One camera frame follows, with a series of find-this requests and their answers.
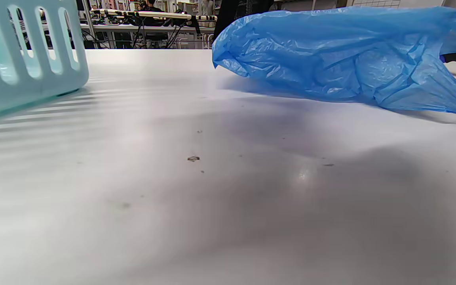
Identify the blue plastic bag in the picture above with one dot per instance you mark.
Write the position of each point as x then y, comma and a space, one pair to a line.
331, 59

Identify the background workbench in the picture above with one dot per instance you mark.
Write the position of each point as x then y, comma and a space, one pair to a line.
152, 28

